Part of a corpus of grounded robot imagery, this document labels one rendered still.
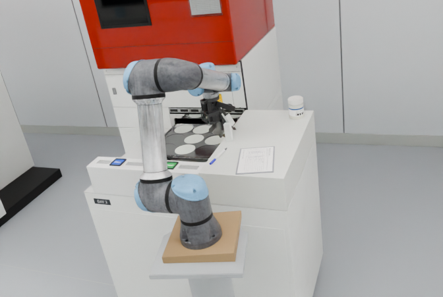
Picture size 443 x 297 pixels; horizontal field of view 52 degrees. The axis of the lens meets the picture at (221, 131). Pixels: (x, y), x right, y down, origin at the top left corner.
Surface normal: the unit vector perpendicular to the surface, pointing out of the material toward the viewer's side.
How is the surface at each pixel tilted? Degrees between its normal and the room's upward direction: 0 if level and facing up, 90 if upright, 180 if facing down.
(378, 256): 0
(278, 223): 90
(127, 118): 90
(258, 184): 90
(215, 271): 0
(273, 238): 90
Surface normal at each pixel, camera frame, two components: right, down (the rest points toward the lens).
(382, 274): -0.14, -0.90
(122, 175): -0.35, 0.44
